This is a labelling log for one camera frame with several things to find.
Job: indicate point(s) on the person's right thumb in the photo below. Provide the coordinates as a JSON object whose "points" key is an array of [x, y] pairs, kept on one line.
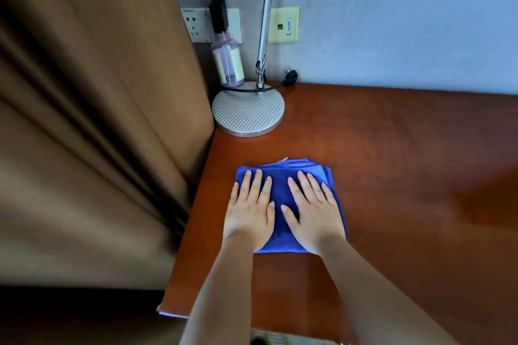
{"points": [[289, 217]]}

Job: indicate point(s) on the silver desk lamp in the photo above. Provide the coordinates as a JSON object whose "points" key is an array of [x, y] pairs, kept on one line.
{"points": [[247, 112]]}

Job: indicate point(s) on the blue cloth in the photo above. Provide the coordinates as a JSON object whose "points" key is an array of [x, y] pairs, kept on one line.
{"points": [[280, 191]]}

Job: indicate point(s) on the person's right middle finger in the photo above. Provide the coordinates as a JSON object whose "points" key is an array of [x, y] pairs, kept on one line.
{"points": [[306, 186]]}

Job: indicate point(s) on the white wall socket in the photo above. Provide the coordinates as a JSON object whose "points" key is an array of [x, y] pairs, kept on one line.
{"points": [[194, 25], [234, 24]]}

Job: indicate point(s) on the person's right hand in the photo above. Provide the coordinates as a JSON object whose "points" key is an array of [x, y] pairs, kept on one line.
{"points": [[317, 223]]}

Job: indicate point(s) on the clear bottle with pale label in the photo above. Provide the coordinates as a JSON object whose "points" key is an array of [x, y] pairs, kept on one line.
{"points": [[228, 63]]}

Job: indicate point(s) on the black power adapter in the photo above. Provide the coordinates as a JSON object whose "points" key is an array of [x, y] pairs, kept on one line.
{"points": [[218, 14]]}

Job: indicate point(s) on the grey patterned fabric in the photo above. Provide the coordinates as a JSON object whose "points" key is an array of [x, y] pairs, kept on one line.
{"points": [[283, 338]]}

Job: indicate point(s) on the person's left forearm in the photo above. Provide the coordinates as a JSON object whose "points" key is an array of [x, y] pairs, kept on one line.
{"points": [[220, 296]]}

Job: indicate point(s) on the person's left little finger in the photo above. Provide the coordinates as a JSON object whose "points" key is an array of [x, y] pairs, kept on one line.
{"points": [[234, 193]]}

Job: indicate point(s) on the person's right little finger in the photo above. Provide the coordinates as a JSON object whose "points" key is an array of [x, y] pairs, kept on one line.
{"points": [[328, 194]]}

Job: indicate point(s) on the person's left hand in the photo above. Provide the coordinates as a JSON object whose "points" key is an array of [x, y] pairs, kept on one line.
{"points": [[247, 221]]}

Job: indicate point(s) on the person's left middle finger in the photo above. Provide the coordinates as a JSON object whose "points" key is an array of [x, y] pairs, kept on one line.
{"points": [[255, 184]]}

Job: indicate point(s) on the person's left thumb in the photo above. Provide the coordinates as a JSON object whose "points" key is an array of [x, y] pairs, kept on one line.
{"points": [[270, 215]]}

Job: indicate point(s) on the yellow wall data port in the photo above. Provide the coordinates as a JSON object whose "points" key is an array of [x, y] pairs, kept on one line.
{"points": [[283, 25]]}

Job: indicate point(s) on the brown curtain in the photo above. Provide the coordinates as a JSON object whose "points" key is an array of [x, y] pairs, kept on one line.
{"points": [[89, 122]]}

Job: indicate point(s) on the person's right forearm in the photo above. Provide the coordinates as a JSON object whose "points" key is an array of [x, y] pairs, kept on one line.
{"points": [[374, 300]]}

